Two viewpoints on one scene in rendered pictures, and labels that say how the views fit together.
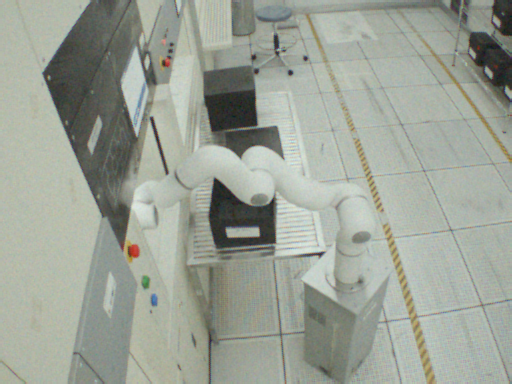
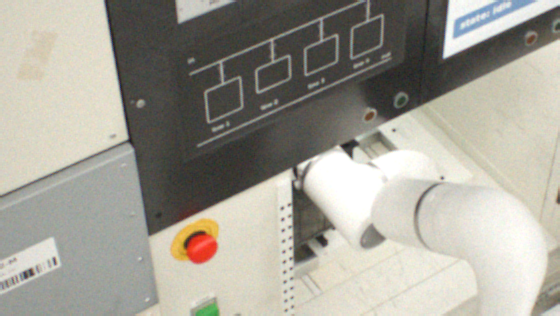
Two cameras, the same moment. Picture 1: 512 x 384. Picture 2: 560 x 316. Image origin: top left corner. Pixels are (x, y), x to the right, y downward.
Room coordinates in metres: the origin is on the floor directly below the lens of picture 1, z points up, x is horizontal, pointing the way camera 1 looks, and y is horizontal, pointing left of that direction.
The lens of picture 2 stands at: (0.43, -0.44, 2.41)
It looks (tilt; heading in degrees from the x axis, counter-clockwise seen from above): 46 degrees down; 52
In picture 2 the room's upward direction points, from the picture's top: straight up
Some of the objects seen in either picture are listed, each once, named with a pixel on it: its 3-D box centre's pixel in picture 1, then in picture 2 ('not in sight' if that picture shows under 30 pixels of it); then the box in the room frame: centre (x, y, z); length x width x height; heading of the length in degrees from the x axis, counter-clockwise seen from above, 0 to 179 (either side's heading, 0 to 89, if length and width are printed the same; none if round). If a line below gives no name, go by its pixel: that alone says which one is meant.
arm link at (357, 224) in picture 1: (355, 230); not in sight; (1.03, -0.36, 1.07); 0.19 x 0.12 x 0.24; 176
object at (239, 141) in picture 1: (254, 149); not in sight; (1.86, -0.07, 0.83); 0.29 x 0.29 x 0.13; 88
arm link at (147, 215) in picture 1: (138, 217); (354, 201); (1.11, 0.38, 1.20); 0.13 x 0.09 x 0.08; 86
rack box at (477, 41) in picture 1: (484, 48); not in sight; (3.62, -2.51, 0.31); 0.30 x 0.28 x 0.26; 174
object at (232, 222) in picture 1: (244, 208); not in sight; (1.43, 0.02, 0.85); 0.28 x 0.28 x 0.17; 81
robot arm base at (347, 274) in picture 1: (349, 259); not in sight; (1.06, -0.36, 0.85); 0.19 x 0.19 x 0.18
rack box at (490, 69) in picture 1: (501, 67); not in sight; (3.25, -2.49, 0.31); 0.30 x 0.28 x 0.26; 176
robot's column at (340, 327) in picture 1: (342, 320); not in sight; (1.06, -0.36, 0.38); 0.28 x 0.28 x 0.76; 42
